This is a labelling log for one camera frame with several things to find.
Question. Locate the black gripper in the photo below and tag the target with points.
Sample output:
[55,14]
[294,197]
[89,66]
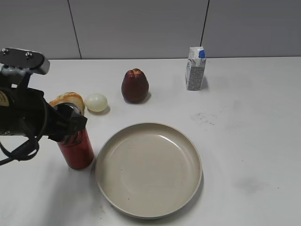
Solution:
[19,103]

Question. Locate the red cola can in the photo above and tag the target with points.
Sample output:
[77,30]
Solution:
[77,149]

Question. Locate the beige round plate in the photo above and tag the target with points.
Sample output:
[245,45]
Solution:
[148,170]

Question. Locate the striped bread roll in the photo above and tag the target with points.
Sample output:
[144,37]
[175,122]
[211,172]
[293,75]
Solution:
[69,97]

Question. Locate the white peeled egg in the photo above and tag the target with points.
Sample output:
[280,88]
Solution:
[96,102]

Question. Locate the dark red wax apple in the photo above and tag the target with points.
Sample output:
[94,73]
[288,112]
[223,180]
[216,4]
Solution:
[135,86]

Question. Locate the white blue milk carton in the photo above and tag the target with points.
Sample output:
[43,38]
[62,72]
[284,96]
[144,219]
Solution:
[195,68]

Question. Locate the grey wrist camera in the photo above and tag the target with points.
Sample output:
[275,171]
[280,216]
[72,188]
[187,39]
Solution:
[14,58]

